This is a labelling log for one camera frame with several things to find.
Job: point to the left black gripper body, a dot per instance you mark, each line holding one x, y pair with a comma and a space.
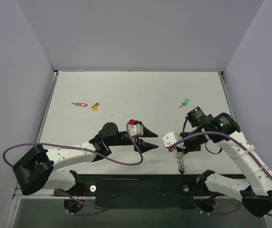
137, 140

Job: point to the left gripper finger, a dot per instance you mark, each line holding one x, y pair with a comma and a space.
145, 146
146, 133

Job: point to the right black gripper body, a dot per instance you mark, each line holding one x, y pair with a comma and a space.
182, 143

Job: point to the silver spiked keyring disc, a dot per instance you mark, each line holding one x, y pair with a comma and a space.
180, 162

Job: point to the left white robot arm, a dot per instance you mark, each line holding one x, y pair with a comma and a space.
41, 167

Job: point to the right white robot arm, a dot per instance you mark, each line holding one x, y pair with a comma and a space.
255, 192

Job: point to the yellow capped key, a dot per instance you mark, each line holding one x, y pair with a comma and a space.
95, 106

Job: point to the green capped key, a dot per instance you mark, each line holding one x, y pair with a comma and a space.
185, 102

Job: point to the red tag key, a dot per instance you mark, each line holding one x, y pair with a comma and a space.
80, 104

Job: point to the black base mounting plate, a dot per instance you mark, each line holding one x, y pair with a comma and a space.
139, 191

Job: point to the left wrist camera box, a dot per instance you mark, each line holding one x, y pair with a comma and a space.
134, 129

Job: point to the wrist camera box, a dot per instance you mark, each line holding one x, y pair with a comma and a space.
134, 129
170, 138

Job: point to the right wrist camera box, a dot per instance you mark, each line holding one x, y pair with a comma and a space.
170, 138

